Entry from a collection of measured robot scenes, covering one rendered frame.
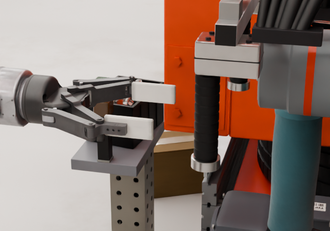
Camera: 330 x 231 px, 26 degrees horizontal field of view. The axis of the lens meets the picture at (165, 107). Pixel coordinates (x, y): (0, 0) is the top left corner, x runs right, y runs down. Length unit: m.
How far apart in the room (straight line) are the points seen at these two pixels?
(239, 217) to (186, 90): 0.32
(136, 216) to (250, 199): 0.46
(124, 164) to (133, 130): 0.75
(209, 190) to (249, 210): 0.28
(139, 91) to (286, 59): 0.23
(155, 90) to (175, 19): 0.55
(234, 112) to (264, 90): 0.56
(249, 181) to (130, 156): 0.42
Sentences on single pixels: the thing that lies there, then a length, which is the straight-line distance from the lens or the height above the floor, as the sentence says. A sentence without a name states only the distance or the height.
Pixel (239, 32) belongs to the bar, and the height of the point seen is 0.96.
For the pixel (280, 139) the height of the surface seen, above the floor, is 0.69.
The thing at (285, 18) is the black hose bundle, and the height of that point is 0.99.
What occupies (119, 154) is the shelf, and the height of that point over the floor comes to 0.45.
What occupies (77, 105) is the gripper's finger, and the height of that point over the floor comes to 0.84.
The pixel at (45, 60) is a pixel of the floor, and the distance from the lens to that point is 3.93.
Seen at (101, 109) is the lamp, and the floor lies 0.59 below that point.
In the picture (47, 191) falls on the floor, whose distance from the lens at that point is 2.58.
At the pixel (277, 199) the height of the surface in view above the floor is 0.56.
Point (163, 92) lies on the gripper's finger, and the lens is 1.11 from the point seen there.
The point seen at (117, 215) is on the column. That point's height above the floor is 0.19.
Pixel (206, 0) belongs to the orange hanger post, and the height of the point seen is 0.85.
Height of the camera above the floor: 1.24
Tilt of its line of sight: 22 degrees down
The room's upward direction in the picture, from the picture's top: straight up
